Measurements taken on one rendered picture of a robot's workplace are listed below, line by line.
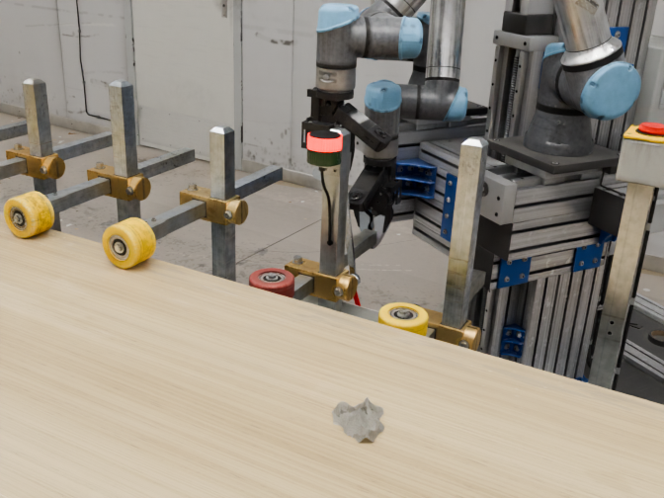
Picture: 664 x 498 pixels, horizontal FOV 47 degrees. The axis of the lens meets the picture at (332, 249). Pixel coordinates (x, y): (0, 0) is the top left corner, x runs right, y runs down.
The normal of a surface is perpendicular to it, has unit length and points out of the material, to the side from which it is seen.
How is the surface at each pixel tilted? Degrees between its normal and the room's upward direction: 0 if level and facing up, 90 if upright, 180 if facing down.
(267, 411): 0
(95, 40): 90
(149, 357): 0
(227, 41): 90
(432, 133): 90
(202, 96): 90
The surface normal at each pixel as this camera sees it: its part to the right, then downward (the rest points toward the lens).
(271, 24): -0.53, 0.31
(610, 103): 0.21, 0.50
